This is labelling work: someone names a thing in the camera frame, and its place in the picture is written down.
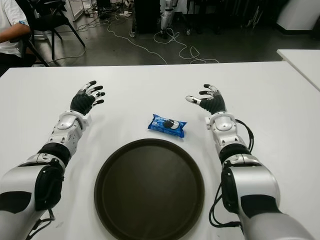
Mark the right black-silver robot hand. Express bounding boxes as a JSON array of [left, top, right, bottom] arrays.
[[185, 83, 228, 116]]

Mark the white curved machine housing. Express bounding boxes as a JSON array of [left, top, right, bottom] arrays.
[[275, 0, 320, 35]]

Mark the silver humanoid robot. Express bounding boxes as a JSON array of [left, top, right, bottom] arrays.
[[159, 0, 180, 40]]

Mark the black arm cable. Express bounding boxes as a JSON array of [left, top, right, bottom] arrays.
[[24, 208, 56, 240], [208, 119, 256, 232]]

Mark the left black-white robot hand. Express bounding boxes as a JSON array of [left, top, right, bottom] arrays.
[[69, 80, 106, 117]]

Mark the round dark brown tray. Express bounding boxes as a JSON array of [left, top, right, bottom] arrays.
[[94, 138, 206, 240]]

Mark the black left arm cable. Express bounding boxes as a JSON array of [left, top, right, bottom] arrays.
[[24, 208, 56, 240]]

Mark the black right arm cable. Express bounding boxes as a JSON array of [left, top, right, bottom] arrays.
[[208, 119, 256, 232]]

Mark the white cabinet panel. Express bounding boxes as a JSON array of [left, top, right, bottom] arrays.
[[66, 0, 87, 22]]

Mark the long white floor cable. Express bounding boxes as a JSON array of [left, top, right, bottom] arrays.
[[107, 18, 221, 65]]

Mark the white side table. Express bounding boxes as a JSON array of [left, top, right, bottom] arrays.
[[276, 49, 320, 92]]

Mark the black cabinet on casters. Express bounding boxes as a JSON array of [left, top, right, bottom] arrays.
[[128, 0, 162, 38]]

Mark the blue Oreo cookie packet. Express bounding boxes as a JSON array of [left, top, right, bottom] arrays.
[[147, 113, 188, 139]]

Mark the black folding chair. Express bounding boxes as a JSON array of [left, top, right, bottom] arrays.
[[14, 0, 87, 67]]

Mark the seated person in white shirt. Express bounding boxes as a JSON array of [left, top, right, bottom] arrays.
[[0, 0, 37, 76]]

